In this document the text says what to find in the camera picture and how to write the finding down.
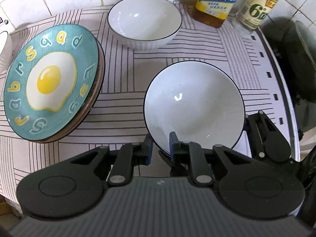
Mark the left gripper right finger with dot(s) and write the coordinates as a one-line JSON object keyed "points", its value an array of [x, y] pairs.
{"points": [[192, 155]]}

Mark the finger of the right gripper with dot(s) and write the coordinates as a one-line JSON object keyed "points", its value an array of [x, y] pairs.
{"points": [[266, 142]]}

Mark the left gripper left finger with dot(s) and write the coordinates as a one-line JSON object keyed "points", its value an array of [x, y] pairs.
{"points": [[125, 159]]}

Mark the small white bowl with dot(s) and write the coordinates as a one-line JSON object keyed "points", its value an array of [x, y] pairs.
{"points": [[196, 100]]}

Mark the pink bunny carrot plate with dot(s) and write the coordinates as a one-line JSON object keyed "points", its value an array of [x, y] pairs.
{"points": [[88, 104]]}

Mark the blue fried egg plate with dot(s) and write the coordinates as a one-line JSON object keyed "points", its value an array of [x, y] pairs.
{"points": [[49, 80]]}

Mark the striped table cloth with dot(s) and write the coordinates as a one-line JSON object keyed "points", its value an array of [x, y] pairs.
{"points": [[116, 118]]}

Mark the black wok with lid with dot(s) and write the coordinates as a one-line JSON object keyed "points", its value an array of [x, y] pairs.
{"points": [[294, 49]]}

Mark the vinegar bottle yellow cap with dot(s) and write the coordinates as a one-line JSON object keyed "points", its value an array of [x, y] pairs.
{"points": [[252, 14]]}

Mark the cooking wine bottle yellow label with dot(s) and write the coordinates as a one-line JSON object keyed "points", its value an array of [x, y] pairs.
{"points": [[212, 12]]}

